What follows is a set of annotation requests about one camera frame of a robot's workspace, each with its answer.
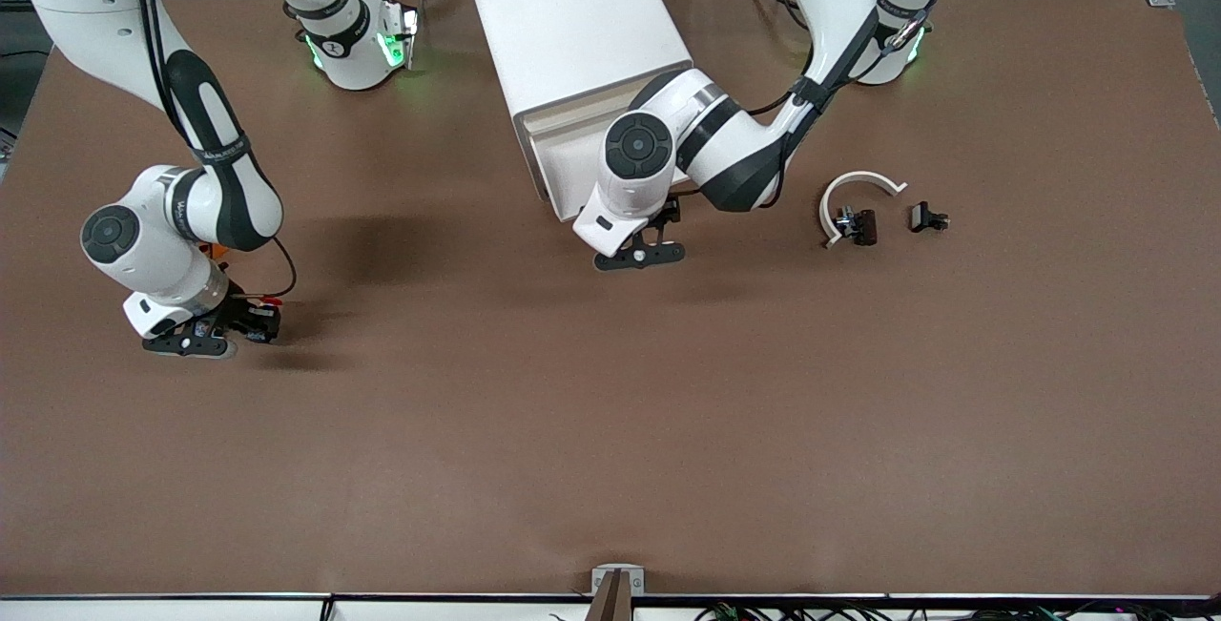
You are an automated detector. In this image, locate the white table edge rail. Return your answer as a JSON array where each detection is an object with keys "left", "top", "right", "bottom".
[{"left": 0, "top": 592, "right": 1221, "bottom": 621}]

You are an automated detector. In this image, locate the brown table cover sheet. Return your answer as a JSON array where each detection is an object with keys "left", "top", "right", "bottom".
[{"left": 0, "top": 0, "right": 1221, "bottom": 598}]

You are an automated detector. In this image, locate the black camera bracket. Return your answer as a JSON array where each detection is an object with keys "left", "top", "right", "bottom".
[
  {"left": 592, "top": 238, "right": 688, "bottom": 273},
  {"left": 141, "top": 328, "right": 238, "bottom": 361}
]

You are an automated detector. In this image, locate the white half-ring pipe clamp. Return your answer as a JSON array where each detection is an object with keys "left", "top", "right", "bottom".
[{"left": 818, "top": 170, "right": 908, "bottom": 248}]

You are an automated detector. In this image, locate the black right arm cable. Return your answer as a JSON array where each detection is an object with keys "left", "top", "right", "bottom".
[{"left": 267, "top": 235, "right": 299, "bottom": 300}]

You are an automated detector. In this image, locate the black right camera bracket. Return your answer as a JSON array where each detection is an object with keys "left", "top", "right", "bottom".
[{"left": 141, "top": 328, "right": 238, "bottom": 361}]

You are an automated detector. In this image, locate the small black connector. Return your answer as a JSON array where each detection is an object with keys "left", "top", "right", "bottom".
[{"left": 835, "top": 206, "right": 879, "bottom": 247}]

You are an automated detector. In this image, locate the dark camera pole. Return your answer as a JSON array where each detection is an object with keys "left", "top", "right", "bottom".
[{"left": 591, "top": 571, "right": 634, "bottom": 621}]

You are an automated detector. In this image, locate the grey metal mount bracket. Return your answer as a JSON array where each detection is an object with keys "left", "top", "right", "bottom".
[{"left": 590, "top": 564, "right": 646, "bottom": 597}]

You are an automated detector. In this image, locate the black left camera bracket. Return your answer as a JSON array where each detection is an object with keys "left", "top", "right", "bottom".
[{"left": 592, "top": 238, "right": 688, "bottom": 273}]

